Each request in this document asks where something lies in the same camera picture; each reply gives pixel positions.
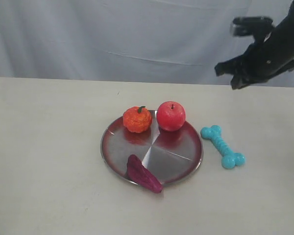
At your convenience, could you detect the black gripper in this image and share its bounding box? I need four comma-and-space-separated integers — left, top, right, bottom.
214, 15, 294, 90

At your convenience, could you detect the turquoise toy bone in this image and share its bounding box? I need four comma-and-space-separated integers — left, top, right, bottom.
200, 125, 245, 169

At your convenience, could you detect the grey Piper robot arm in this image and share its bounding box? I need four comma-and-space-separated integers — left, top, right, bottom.
215, 1, 294, 90

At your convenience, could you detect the red apple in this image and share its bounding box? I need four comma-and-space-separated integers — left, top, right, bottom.
156, 101, 186, 132

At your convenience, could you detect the round stainless steel plate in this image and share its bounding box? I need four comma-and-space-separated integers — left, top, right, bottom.
100, 110, 203, 186

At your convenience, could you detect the small orange pumpkin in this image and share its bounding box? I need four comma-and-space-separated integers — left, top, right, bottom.
122, 106, 152, 133

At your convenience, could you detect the purple toy leaf vegetable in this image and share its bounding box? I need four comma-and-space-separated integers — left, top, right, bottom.
126, 155, 163, 193

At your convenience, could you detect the light blue backdrop cloth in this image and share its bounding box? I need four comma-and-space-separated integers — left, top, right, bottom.
0, 0, 291, 85

